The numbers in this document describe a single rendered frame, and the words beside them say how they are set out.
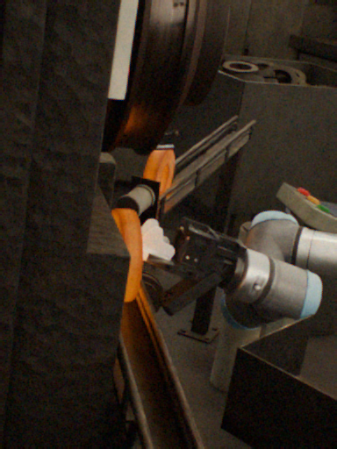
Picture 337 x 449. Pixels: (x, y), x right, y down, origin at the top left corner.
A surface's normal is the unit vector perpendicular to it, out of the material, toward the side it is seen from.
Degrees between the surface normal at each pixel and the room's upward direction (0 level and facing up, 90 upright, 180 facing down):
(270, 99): 90
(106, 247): 0
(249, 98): 90
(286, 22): 90
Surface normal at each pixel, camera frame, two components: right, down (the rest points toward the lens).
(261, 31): -0.83, 0.06
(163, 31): 0.22, 0.34
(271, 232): -0.12, -0.51
